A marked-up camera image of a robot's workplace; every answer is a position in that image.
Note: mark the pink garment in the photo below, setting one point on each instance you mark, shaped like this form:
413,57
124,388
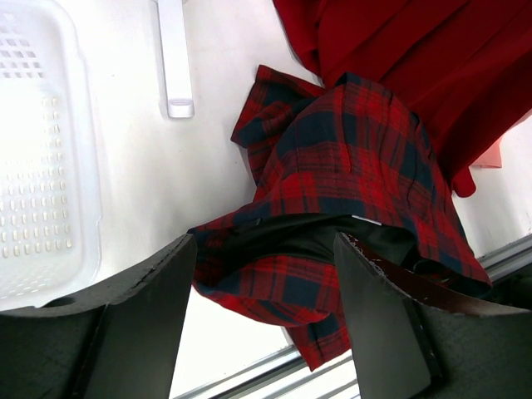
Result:
491,158

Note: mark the red dress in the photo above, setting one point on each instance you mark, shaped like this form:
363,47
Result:
464,67

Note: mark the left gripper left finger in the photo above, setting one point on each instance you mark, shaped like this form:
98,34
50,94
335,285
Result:
118,338

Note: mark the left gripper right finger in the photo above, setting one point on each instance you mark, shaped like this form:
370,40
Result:
412,338

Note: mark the metal clothes rack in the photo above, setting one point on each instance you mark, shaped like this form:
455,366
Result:
178,88

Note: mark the white plastic basket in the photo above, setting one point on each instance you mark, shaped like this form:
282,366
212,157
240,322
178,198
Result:
50,192

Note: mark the red navy plaid skirt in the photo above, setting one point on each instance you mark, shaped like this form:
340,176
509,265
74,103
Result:
349,159

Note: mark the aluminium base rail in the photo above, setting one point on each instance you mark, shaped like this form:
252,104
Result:
283,374

